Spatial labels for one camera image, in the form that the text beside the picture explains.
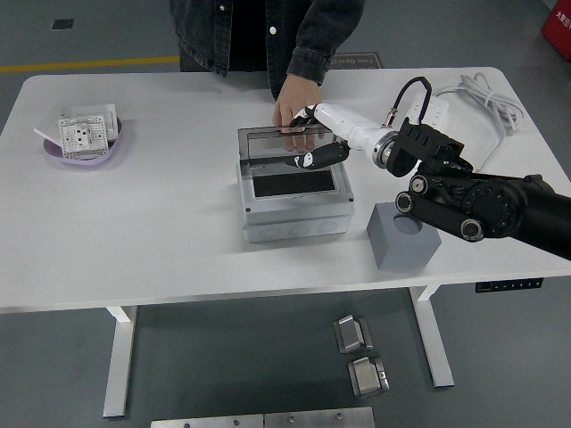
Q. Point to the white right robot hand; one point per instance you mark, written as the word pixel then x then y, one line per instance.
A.
pixel 348 127

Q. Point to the person's hand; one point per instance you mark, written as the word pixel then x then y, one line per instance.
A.
pixel 299 96

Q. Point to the transparent hinged box lid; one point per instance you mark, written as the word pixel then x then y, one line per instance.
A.
pixel 263 147

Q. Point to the person's forearm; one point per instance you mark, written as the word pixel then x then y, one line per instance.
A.
pixel 321 35

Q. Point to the grey plastic junction box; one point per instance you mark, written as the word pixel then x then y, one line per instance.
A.
pixel 294 223

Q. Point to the grey cube with round hole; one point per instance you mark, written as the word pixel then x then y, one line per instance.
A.
pixel 401 252

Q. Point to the red box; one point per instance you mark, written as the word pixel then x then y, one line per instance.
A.
pixel 560 22

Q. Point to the brown floor sign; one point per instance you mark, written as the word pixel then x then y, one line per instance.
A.
pixel 366 60

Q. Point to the white power strip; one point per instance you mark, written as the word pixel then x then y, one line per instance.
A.
pixel 439 109

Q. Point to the person's torso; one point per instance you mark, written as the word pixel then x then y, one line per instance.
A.
pixel 209 31

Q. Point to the small metal block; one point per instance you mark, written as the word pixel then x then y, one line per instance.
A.
pixel 352 334
pixel 368 379

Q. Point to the purple shallow bowl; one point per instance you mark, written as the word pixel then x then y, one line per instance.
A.
pixel 89 161

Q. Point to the white printed socket panel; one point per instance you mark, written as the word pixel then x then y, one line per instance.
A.
pixel 80 134

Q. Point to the black table control panel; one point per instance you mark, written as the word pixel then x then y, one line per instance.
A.
pixel 508 284

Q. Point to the white table leg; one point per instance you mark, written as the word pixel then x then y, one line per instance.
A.
pixel 435 348
pixel 118 365

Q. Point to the black floor hatch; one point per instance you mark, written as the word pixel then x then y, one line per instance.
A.
pixel 62 24

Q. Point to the white thin cover plate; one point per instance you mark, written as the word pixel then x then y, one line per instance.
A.
pixel 47 129

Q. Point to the flat metal plate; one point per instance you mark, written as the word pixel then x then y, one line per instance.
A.
pixel 319 419
pixel 205 422

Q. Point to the white blank switch plate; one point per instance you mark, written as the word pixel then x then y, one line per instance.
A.
pixel 96 109

